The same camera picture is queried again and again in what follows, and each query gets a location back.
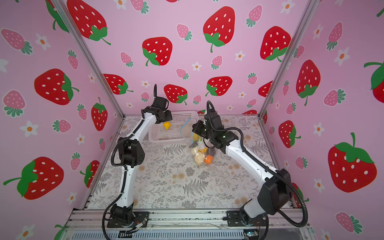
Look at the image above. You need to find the orange toy slice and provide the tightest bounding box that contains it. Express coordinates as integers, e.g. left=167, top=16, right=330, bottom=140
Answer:
left=205, top=155, right=213, bottom=165

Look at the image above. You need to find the floral patterned table mat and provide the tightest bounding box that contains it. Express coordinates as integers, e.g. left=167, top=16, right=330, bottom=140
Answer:
left=87, top=115, right=274, bottom=210

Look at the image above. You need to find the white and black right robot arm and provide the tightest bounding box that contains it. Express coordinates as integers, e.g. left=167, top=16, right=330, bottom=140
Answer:
left=193, top=101, right=309, bottom=228

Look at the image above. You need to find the clear zip top bag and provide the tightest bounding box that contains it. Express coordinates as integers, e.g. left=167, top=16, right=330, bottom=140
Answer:
left=180, top=116, right=216, bottom=167

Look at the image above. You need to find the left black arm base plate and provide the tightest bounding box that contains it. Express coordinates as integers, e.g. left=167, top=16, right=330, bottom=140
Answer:
left=107, top=211, right=150, bottom=229

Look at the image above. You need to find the aluminium corner post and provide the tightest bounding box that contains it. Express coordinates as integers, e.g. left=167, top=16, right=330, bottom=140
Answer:
left=259, top=0, right=320, bottom=118
left=52, top=0, right=125, bottom=119

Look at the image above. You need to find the left aluminium corner post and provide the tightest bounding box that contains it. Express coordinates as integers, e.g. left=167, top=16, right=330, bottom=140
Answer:
left=52, top=0, right=125, bottom=119

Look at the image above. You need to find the right aluminium corner post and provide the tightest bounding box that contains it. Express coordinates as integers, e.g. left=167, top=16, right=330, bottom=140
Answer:
left=259, top=0, right=320, bottom=118

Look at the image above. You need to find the white plastic basket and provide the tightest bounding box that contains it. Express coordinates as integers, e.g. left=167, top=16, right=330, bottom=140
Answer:
left=148, top=111, right=199, bottom=145

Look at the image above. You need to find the small yellow toy lemon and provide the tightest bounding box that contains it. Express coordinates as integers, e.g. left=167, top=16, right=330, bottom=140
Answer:
left=164, top=122, right=171, bottom=130

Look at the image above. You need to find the yellow toy banana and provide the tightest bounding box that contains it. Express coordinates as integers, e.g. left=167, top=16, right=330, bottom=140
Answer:
left=192, top=133, right=200, bottom=143

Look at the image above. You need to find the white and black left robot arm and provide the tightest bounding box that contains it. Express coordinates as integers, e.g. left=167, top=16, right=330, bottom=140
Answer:
left=102, top=85, right=172, bottom=240

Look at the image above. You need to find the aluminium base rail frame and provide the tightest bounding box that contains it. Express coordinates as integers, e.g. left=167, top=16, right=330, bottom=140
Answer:
left=56, top=209, right=316, bottom=240

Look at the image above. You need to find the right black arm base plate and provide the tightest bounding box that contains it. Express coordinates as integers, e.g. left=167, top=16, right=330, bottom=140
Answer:
left=223, top=210, right=268, bottom=227

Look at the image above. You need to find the beige toy bun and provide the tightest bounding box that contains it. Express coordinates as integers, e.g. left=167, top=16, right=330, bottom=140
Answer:
left=194, top=151, right=206, bottom=166

